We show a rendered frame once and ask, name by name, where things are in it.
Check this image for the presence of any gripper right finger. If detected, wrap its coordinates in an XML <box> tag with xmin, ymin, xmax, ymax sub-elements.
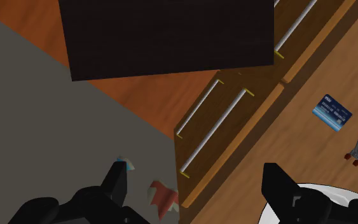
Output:
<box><xmin>260</xmin><ymin>162</ymin><xmax>358</xmax><ymax>224</ymax></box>

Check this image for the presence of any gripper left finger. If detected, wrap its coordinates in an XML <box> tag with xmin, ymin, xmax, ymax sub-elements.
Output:
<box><xmin>8</xmin><ymin>161</ymin><xmax>151</xmax><ymax>224</ymax></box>

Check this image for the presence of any white bowl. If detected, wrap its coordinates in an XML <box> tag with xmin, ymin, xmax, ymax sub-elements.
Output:
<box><xmin>258</xmin><ymin>183</ymin><xmax>358</xmax><ymax>224</ymax></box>

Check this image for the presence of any brown wooden chest of drawers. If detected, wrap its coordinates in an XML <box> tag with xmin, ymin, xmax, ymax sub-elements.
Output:
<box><xmin>174</xmin><ymin>0</ymin><xmax>358</xmax><ymax>224</ymax></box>

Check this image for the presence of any grey rug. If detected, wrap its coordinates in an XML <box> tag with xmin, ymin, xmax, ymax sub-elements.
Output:
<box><xmin>0</xmin><ymin>8</ymin><xmax>180</xmax><ymax>224</ymax></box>

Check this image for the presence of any blue card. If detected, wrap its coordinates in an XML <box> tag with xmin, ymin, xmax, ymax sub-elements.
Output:
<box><xmin>312</xmin><ymin>94</ymin><xmax>353</xmax><ymax>132</ymax></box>

